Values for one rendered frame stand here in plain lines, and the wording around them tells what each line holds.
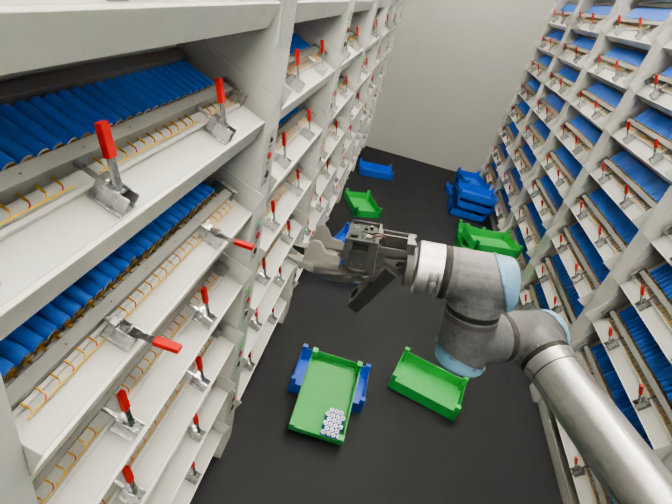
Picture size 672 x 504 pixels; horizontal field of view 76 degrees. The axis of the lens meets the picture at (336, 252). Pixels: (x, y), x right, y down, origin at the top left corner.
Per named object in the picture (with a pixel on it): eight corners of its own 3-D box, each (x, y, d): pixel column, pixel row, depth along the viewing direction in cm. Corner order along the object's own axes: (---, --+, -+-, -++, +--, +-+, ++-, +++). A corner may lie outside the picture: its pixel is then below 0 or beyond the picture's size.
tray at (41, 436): (243, 227, 95) (264, 196, 90) (22, 493, 44) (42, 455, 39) (165, 172, 92) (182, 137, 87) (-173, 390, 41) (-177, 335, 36)
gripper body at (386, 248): (349, 217, 75) (419, 229, 73) (344, 259, 79) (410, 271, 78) (341, 238, 68) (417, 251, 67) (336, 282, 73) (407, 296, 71)
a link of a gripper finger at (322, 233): (300, 216, 77) (349, 227, 75) (299, 244, 80) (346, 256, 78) (293, 223, 75) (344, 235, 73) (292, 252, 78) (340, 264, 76)
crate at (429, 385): (462, 389, 193) (469, 377, 189) (453, 421, 177) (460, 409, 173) (401, 358, 201) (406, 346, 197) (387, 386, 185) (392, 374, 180)
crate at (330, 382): (340, 445, 157) (343, 441, 150) (288, 428, 158) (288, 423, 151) (359, 368, 174) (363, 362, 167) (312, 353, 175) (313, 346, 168)
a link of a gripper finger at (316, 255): (288, 231, 72) (343, 237, 72) (287, 261, 75) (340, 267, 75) (285, 240, 69) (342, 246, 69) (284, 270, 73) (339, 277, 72)
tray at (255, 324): (289, 272, 186) (306, 251, 179) (234, 376, 135) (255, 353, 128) (250, 245, 183) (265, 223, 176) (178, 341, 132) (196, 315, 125)
